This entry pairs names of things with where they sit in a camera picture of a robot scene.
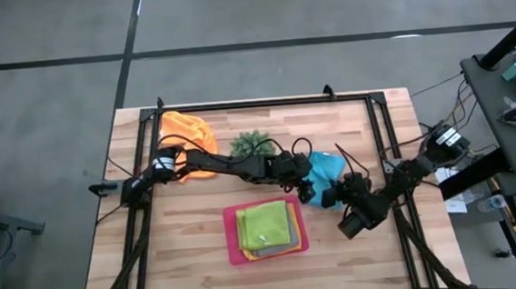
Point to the clear plastic bottle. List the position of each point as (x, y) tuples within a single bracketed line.
[(492, 203)]

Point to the dark grey side table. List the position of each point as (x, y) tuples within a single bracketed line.
[(504, 145)]

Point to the yellow microfiber towel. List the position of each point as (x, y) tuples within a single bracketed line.
[(296, 228)]

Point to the black slanted post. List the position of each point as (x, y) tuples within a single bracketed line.
[(510, 38)]

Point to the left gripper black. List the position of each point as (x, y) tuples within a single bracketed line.
[(278, 172)]

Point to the black support beam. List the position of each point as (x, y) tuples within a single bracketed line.
[(469, 175)]

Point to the pink translucent plastic bin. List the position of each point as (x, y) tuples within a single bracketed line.
[(230, 237)]

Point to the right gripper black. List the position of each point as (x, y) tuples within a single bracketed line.
[(354, 192)]

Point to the small green artificial plant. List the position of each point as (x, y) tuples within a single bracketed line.
[(251, 145)]

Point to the small teal box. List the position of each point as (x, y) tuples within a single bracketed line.
[(514, 71)]

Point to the dark desk with legs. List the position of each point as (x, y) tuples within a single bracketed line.
[(4, 221)]

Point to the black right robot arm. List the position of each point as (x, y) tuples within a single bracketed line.
[(406, 175)]

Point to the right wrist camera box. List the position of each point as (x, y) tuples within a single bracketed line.
[(352, 224)]

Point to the lime green microfiber towel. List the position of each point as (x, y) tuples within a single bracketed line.
[(263, 226)]

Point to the black frame clamp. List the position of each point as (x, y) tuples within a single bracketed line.
[(328, 91), (159, 103)]

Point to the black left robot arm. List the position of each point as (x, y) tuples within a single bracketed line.
[(213, 161)]

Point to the orange microfiber towel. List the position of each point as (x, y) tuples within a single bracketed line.
[(188, 126)]

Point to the blue microfiber towel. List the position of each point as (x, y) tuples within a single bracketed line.
[(326, 171)]

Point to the white paper sheets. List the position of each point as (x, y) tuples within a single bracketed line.
[(455, 203)]

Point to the silver metal bracket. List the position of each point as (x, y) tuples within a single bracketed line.
[(390, 165)]

